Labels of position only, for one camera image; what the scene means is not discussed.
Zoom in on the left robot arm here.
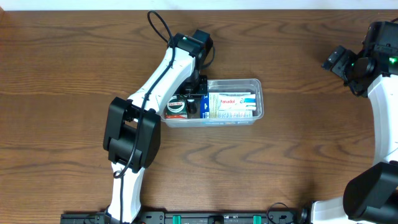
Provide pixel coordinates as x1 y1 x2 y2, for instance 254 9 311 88
103 30 215 223

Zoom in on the green round-label box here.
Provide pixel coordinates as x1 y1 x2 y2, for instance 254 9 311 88
165 96 187 115

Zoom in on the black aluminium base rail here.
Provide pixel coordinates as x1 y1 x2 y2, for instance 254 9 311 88
60 210 310 224

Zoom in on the blue children patches box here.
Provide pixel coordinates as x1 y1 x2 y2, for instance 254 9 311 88
200 92 255 119

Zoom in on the red Panadol box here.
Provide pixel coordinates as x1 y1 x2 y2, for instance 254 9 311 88
165 113 188 119

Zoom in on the white blue Panadol box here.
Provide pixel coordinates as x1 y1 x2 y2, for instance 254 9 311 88
218 94 256 111

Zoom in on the clear plastic container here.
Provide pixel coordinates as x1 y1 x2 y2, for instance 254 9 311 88
161 78 264 128

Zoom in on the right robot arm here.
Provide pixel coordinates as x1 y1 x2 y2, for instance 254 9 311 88
305 19 397 224

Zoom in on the small dark dropper bottle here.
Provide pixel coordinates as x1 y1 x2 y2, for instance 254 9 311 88
187 98 200 114

